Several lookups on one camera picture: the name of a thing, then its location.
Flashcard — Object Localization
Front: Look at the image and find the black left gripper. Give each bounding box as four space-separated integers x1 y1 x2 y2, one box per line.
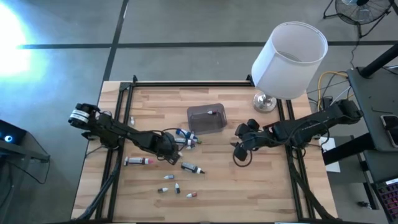
151 132 182 166

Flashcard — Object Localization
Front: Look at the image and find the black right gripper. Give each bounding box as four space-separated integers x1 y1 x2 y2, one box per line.
230 119 265 162

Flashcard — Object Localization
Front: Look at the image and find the large black-tipped dye bottle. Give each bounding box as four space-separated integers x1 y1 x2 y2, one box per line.
180 161 206 175

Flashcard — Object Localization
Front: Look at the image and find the large green-tipped dye bottle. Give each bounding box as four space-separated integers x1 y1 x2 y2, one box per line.
174 138 203 146

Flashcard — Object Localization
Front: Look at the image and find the large pink-tipped dye bottle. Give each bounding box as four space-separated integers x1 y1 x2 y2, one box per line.
123 156 155 167

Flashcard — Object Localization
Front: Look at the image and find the translucent grey plastic bin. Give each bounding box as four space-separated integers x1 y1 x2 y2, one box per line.
186 103 228 136

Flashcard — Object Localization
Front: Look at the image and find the white paper sheet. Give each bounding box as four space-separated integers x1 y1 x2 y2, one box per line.
318 136 341 174

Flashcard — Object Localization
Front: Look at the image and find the white-shade silver table lamp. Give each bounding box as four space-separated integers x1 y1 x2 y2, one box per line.
251 21 329 113

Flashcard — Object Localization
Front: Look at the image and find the black side desk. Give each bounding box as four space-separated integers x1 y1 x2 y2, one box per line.
322 43 398 187

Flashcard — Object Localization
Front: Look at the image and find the grey side table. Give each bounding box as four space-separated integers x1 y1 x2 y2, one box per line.
0 130 50 224

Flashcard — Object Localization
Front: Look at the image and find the smartphone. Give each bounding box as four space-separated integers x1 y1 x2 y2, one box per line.
381 114 398 149

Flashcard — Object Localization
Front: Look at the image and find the keyboard with coloured keys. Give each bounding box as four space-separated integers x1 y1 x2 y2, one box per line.
374 179 398 223

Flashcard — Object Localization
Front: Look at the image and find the black device with blue light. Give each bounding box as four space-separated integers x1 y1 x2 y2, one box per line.
0 119 27 147

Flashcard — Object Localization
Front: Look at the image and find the black floor fan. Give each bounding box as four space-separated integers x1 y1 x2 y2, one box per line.
322 0 396 39

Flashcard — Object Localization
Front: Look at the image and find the black aluminium table frame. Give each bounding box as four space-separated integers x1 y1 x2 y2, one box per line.
73 74 338 223

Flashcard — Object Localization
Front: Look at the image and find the yellow cable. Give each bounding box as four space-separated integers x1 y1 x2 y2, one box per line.
316 70 348 111

